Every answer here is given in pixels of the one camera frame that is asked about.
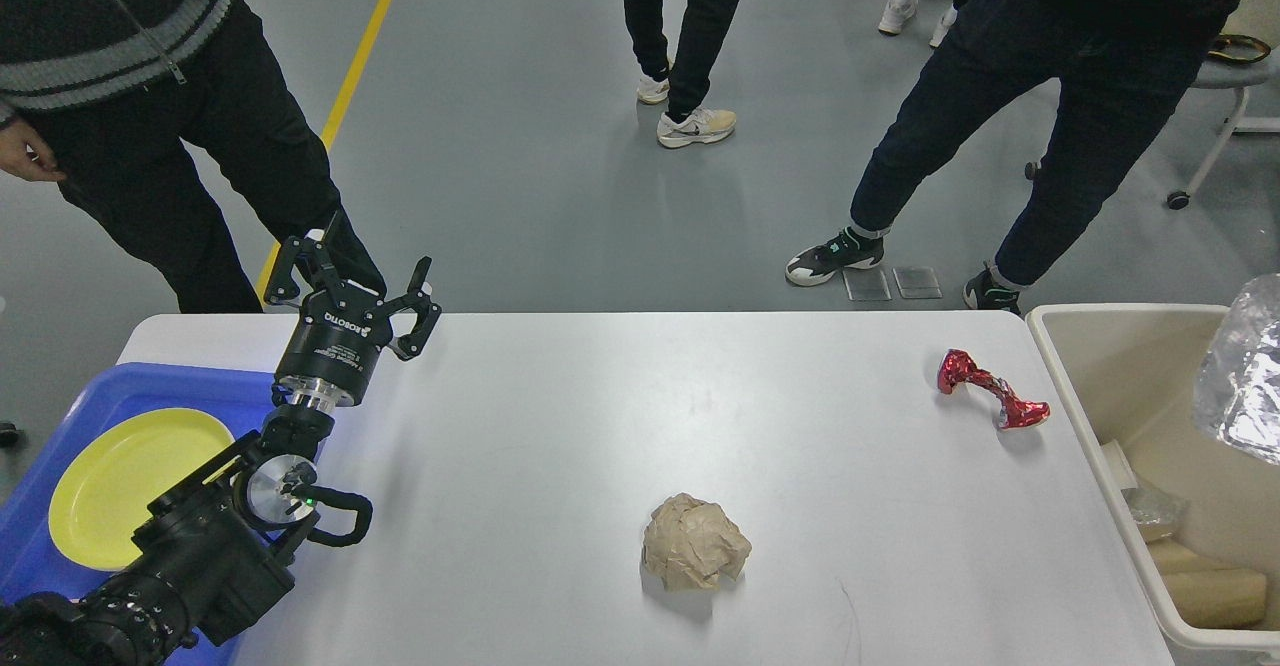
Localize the right metal floor plate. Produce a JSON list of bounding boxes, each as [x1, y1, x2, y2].
[[892, 268, 943, 300]]

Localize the grey chair on wheels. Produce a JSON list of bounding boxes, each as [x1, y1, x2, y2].
[[1165, 51, 1280, 213]]

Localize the person in black trousers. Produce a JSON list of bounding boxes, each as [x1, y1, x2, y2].
[[1, 0, 343, 314]]

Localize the person in dark jeans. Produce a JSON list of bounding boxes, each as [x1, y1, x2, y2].
[[785, 0, 1271, 319]]

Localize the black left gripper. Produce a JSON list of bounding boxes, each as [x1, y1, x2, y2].
[[262, 210, 442, 409]]

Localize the left metal floor plate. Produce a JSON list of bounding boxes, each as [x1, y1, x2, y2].
[[842, 268, 893, 302]]

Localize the white paper bowl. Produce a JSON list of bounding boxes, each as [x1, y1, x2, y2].
[[1100, 441, 1140, 492]]

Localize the metal floor plate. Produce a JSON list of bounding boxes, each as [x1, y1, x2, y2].
[[842, 268, 893, 302], [892, 268, 943, 300]]

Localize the aluminium foil tray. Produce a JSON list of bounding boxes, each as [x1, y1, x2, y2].
[[1193, 273, 1279, 465]]

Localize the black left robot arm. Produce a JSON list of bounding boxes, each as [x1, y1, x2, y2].
[[3, 213, 442, 665]]

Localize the beige plastic bin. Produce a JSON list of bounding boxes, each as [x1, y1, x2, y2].
[[1027, 304, 1279, 665]]

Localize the blue plastic tray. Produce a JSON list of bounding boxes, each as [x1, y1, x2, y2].
[[3, 362, 274, 665]]

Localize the red snack wrapper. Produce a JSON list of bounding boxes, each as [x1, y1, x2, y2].
[[934, 350, 1051, 432]]

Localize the brown paper ball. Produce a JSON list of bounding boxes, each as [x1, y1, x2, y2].
[[641, 493, 753, 592]]

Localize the yellow plate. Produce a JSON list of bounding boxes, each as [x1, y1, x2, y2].
[[47, 407, 234, 573]]

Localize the aluminium foil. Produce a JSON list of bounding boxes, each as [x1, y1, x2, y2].
[[1121, 485, 1190, 544]]

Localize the person in beige sneakers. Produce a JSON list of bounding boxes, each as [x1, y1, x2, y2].
[[623, 0, 740, 149]]

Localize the yellow bag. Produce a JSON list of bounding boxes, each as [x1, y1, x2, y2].
[[1206, 33, 1272, 67]]

